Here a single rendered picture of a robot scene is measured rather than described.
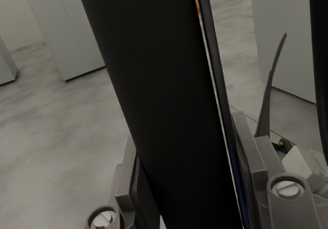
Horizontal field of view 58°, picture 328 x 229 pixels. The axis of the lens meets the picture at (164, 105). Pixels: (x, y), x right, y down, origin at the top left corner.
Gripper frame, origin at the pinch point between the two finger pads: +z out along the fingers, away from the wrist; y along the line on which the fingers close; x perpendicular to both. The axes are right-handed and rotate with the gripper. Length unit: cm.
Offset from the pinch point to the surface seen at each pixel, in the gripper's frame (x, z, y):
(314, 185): -35.0, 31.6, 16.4
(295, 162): -34, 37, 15
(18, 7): -38, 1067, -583
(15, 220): -151, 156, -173
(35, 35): -145, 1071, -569
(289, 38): -90, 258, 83
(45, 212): -151, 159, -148
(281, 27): -80, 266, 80
